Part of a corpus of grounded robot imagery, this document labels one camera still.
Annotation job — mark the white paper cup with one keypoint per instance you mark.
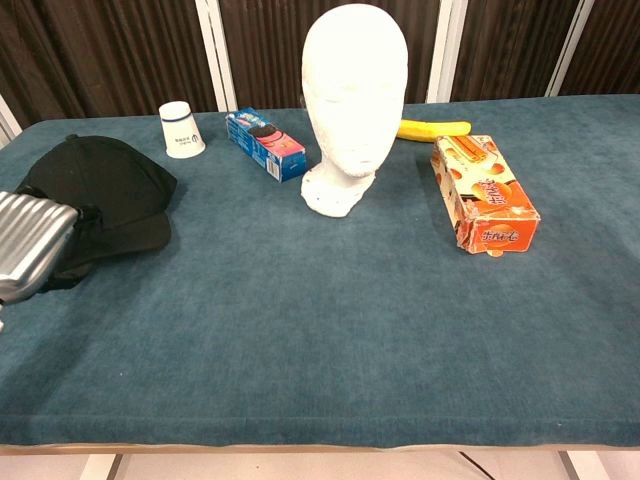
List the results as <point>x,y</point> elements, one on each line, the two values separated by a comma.
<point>181,132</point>

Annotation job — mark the yellow banana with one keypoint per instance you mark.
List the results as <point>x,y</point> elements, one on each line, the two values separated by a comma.
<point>432,130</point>

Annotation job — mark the orange biscuit box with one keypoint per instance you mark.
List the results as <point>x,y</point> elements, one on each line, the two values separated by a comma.
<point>482,195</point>

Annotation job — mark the teal tablecloth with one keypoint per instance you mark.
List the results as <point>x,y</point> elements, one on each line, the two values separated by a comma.
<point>310,320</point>

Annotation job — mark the blue Oreo cookie box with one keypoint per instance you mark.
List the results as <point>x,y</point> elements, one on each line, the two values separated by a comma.
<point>262,142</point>

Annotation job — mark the white foam mannequin head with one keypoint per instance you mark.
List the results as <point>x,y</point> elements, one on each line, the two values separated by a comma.
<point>352,100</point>

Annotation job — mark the white partition post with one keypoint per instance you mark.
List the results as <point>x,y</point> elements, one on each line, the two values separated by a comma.
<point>9,120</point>
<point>449,50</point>
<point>217,55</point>
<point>570,47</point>

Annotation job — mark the black baseball cap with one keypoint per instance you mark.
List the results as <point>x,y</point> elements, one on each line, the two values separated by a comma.
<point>110,185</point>

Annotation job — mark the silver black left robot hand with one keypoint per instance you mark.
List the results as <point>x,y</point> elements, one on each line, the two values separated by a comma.
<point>30,235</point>

